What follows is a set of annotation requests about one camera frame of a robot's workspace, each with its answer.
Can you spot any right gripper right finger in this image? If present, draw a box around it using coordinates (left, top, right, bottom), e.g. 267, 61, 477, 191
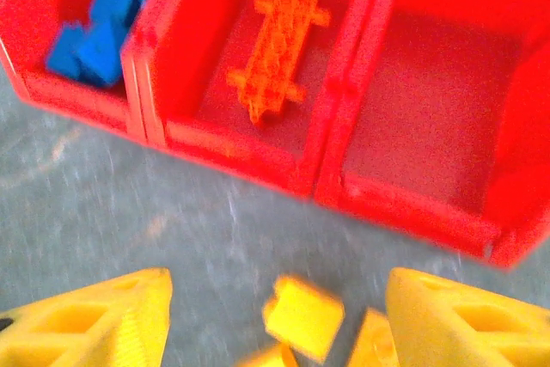
385, 266, 550, 367

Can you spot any long orange lego chassis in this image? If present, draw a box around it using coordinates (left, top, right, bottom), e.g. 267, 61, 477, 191
226, 0, 331, 127

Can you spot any flat yellow lego plate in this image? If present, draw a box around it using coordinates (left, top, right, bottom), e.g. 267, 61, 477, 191
235, 342, 298, 367

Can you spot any yellow lego brick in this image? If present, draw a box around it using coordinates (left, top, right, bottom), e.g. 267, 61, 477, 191
346, 308, 401, 367
261, 275, 345, 363

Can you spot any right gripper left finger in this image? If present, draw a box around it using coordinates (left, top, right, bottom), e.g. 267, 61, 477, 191
0, 266, 174, 367

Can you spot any red plastic bin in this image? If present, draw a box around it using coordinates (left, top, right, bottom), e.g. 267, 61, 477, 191
315, 0, 550, 270
0, 0, 150, 141
121, 0, 388, 199

